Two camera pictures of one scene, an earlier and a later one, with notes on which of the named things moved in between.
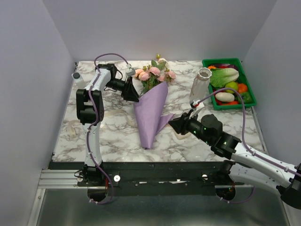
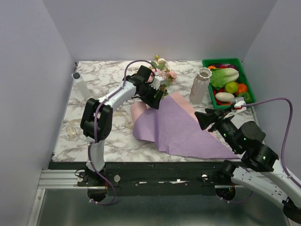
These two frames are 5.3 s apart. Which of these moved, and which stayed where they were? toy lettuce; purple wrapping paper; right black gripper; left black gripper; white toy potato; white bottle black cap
Moved: left black gripper; right black gripper; purple wrapping paper
Stayed: white bottle black cap; toy lettuce; white toy potato
